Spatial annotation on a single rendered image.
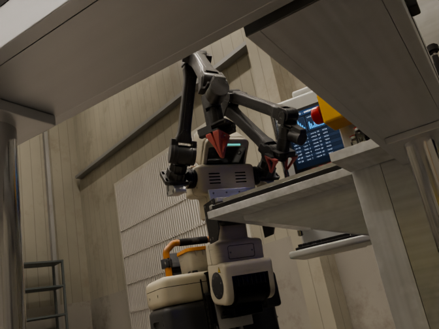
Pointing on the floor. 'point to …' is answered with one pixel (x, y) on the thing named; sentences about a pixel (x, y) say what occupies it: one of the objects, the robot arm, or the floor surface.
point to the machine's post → (388, 245)
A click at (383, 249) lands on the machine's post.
